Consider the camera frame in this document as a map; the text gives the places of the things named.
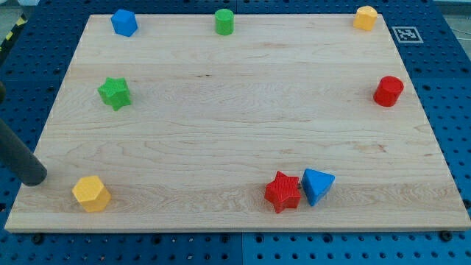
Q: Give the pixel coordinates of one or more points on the yellow rounded block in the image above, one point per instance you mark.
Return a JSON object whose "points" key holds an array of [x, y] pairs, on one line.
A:
{"points": [[365, 18]]}

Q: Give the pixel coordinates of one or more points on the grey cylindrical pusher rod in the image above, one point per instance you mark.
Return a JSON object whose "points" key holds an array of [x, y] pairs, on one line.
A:
{"points": [[19, 159]]}

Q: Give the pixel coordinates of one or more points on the green star block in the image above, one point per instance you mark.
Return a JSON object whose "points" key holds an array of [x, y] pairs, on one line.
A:
{"points": [[115, 93]]}

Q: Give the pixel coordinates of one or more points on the red cylinder block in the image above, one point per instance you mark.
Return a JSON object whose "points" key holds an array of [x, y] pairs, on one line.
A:
{"points": [[388, 91]]}

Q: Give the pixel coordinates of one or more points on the yellow hexagon block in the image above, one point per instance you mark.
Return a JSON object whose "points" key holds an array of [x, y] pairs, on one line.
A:
{"points": [[91, 193]]}

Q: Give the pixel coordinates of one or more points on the red star block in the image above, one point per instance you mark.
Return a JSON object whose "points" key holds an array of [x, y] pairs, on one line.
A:
{"points": [[283, 192]]}

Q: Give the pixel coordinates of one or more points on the blue pentagon block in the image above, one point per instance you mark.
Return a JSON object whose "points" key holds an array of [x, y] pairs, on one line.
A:
{"points": [[124, 22]]}

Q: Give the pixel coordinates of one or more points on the green cylinder block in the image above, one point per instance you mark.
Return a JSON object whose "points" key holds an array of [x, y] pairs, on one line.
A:
{"points": [[224, 22]]}

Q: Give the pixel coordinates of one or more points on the light wooden board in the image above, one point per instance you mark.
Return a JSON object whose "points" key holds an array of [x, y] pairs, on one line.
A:
{"points": [[213, 118]]}

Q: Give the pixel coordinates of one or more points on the blue triangle block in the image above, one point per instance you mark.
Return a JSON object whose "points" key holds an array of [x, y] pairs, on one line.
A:
{"points": [[316, 185]]}

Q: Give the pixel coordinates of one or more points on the white fiducial marker tag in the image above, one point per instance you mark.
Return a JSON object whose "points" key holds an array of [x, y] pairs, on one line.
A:
{"points": [[407, 34]]}

